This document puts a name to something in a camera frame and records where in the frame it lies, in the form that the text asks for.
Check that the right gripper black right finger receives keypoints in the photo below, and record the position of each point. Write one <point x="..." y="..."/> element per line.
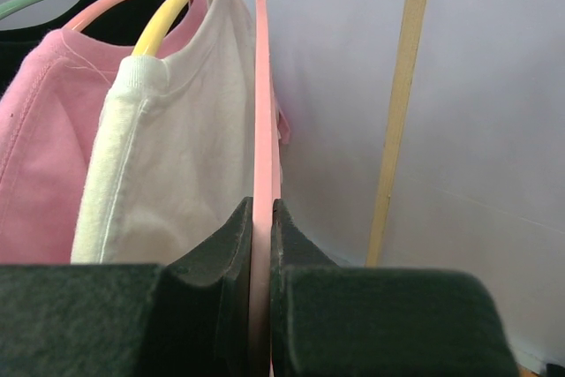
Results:
<point x="328" y="320"/>

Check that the pink t shirt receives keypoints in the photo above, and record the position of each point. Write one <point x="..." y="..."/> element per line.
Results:
<point x="50" y="115"/>

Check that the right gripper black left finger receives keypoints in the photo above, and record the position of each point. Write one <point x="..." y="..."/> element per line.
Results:
<point x="185" y="319"/>

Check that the wooden clothes rack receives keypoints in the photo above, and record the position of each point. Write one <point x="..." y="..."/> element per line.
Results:
<point x="406" y="57"/>

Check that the pink plastic hanger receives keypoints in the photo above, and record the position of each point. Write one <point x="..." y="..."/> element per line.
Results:
<point x="266" y="189"/>

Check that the white t shirt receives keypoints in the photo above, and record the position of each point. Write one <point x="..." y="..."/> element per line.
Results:
<point x="173" y="153"/>

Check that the yellow hanger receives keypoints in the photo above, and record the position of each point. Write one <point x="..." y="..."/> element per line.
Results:
<point x="157" y="28"/>

